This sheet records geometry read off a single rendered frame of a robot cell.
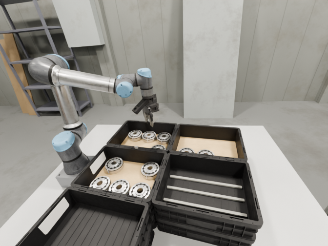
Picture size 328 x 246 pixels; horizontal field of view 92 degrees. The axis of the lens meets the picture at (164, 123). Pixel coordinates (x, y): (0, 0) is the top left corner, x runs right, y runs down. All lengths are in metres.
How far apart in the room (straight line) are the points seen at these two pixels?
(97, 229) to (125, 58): 3.22
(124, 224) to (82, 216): 0.20
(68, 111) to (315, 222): 1.38
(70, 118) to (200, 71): 2.28
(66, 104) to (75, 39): 2.70
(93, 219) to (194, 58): 2.61
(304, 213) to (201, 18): 2.68
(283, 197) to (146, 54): 3.10
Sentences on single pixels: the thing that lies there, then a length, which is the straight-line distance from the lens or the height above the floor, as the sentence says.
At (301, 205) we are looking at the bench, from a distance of 1.12.
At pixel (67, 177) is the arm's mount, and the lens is 1.15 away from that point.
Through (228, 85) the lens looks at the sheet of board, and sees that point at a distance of 2.99.
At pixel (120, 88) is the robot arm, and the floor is 1.29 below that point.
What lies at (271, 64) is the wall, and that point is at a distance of 3.75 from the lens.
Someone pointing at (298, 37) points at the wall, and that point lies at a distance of 3.82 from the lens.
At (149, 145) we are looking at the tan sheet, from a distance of 1.10.
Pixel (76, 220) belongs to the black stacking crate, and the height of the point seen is 0.83.
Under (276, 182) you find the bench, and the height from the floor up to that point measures 0.70.
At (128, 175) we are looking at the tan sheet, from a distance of 0.94.
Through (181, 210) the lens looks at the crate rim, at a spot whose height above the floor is 0.92.
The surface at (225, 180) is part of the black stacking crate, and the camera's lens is 0.91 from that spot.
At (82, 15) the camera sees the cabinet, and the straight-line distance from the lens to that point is 3.55.
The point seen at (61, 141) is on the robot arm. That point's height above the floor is 1.02.
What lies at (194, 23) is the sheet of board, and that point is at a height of 1.52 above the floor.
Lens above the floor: 1.51
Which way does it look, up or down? 31 degrees down
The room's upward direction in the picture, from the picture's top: 5 degrees counter-clockwise
